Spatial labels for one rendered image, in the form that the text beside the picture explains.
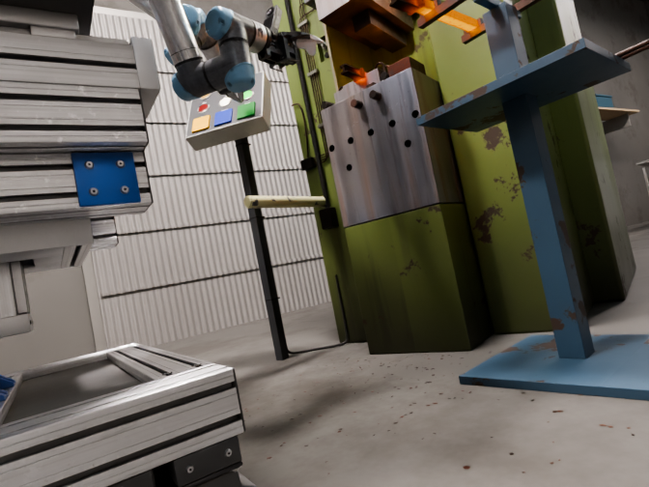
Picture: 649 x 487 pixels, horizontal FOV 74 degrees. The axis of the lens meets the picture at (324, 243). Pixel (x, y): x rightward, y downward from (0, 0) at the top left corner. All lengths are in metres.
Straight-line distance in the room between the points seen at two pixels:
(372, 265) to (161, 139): 2.78
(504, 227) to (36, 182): 1.30
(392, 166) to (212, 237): 2.59
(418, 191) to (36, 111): 1.06
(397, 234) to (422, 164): 0.24
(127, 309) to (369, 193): 2.53
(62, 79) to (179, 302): 3.06
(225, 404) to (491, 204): 1.17
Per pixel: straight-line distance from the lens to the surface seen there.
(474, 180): 1.59
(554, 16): 2.10
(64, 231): 0.86
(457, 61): 1.68
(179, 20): 1.24
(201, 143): 1.89
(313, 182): 1.94
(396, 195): 1.48
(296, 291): 4.13
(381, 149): 1.52
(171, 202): 3.84
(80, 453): 0.62
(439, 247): 1.42
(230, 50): 1.18
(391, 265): 1.50
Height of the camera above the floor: 0.34
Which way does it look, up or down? 3 degrees up
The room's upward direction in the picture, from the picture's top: 11 degrees counter-clockwise
